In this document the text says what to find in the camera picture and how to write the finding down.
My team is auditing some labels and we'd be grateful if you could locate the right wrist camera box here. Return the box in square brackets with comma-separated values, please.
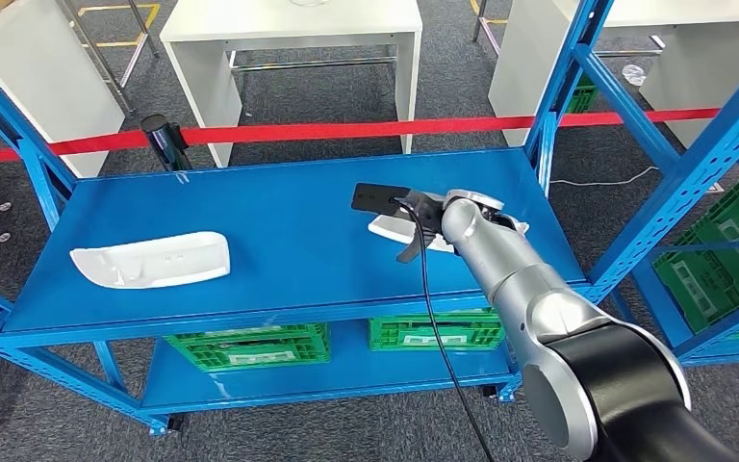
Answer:
[350, 182, 448, 232]

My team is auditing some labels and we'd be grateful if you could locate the white moulded tray part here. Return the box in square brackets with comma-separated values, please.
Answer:
[69, 231, 232, 290]

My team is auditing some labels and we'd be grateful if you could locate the red barrier belt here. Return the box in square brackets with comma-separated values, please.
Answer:
[0, 108, 722, 167]

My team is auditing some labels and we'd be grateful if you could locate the blue metal shelf rack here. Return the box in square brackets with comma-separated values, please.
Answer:
[608, 137, 739, 368]
[0, 0, 739, 438]

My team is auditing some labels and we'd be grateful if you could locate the large curved white plastic part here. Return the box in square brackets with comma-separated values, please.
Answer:
[367, 213, 530, 255]

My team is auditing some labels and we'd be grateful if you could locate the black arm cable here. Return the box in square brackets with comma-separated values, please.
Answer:
[395, 198, 498, 462]

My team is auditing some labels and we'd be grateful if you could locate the steel table frame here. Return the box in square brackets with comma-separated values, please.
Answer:
[57, 0, 161, 117]

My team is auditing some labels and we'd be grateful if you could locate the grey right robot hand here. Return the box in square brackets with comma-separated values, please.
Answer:
[396, 224, 442, 266]

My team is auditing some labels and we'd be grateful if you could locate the white table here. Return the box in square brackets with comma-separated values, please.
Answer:
[0, 0, 127, 178]
[160, 0, 423, 168]
[488, 0, 739, 149]

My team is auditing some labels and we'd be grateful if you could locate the black stanchion post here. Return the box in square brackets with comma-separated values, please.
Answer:
[140, 113, 193, 173]

